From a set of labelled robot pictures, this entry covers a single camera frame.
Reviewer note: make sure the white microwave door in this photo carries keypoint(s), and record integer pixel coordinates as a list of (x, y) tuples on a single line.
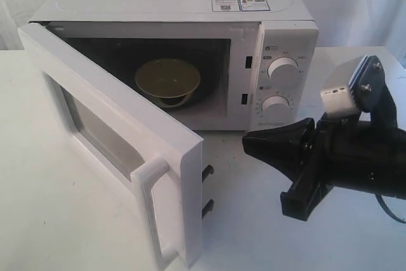
[(150, 157)]

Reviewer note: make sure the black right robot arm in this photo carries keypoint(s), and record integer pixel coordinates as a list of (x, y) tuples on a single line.
[(368, 159)]

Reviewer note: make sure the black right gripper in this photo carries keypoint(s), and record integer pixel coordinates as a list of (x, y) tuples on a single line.
[(298, 151)]

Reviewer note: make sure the lower white microwave knob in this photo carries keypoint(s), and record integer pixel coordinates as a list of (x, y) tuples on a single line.
[(276, 108)]

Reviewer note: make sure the white microwave oven body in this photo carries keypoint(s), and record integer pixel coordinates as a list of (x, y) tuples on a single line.
[(243, 36)]

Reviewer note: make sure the green ceramic bowl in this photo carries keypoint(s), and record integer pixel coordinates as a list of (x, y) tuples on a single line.
[(168, 82)]

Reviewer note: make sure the upper white microwave knob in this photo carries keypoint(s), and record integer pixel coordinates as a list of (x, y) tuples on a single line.
[(283, 72)]

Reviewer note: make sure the white microwave knob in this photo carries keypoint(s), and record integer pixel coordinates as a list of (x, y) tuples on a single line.
[(276, 108), (283, 72)]

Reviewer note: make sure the glass microwave turntable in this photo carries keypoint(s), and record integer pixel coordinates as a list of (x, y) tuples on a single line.
[(209, 79)]

